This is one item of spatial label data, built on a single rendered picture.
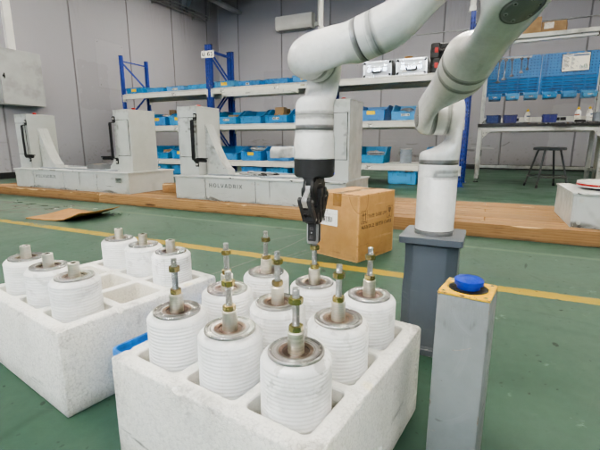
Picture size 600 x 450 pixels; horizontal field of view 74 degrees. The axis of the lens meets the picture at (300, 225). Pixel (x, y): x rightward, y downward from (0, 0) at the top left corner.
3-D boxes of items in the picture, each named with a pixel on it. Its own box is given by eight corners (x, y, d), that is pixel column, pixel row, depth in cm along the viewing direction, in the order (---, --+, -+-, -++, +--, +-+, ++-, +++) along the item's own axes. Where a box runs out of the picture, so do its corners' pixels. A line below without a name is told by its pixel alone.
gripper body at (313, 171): (328, 155, 68) (327, 210, 70) (339, 154, 76) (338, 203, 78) (287, 155, 70) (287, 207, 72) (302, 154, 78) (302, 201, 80)
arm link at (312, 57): (277, 42, 67) (350, 4, 59) (304, 52, 74) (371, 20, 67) (287, 83, 67) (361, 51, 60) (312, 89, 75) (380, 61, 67)
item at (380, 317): (398, 380, 77) (404, 292, 73) (379, 407, 69) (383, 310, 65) (354, 365, 82) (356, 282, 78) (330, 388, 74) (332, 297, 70)
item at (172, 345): (173, 436, 62) (165, 329, 58) (144, 409, 68) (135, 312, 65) (222, 406, 69) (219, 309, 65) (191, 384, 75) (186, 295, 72)
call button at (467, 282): (456, 284, 60) (457, 271, 60) (485, 289, 58) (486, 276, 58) (450, 292, 57) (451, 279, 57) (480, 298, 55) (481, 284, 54)
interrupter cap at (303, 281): (335, 279, 81) (335, 275, 81) (331, 292, 74) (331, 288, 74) (298, 276, 82) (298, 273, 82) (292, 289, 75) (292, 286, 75)
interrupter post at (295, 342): (283, 353, 53) (283, 329, 52) (297, 346, 54) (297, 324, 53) (294, 360, 51) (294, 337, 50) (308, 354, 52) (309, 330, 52)
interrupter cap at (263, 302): (307, 307, 67) (307, 304, 67) (265, 316, 63) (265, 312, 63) (287, 293, 73) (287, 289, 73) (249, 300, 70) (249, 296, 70)
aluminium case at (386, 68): (371, 82, 538) (372, 67, 534) (399, 80, 521) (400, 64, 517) (362, 78, 501) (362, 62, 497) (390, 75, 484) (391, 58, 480)
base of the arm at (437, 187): (417, 227, 105) (421, 162, 102) (454, 230, 101) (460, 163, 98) (412, 234, 97) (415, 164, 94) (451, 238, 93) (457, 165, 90)
